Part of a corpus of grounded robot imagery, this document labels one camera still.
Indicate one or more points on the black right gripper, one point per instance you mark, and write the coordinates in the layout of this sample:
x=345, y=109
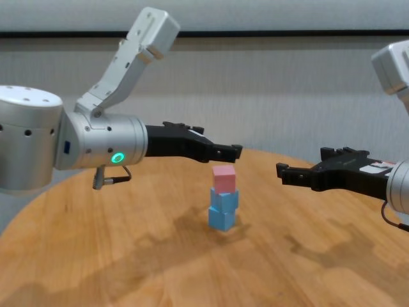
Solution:
x=351, y=177

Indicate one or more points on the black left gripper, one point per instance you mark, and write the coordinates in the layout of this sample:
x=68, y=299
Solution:
x=179, y=144

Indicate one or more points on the pink wooden cube block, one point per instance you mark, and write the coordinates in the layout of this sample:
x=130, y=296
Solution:
x=223, y=179

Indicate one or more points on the blue wooden cube block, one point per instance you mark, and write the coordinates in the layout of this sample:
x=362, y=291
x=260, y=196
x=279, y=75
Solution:
x=225, y=201
x=220, y=220

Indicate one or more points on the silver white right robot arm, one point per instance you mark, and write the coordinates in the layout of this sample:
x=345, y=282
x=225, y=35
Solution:
x=399, y=192

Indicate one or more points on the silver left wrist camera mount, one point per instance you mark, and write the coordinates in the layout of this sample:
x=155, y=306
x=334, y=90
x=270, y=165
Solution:
x=131, y=64

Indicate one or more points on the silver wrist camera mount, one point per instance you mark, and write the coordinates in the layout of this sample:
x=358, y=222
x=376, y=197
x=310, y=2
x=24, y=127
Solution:
x=131, y=64
x=393, y=68

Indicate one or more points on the black wall trim strip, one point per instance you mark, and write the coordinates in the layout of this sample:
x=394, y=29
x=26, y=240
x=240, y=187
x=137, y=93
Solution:
x=255, y=33

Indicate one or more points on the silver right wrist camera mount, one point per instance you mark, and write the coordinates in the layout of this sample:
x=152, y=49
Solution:
x=393, y=68

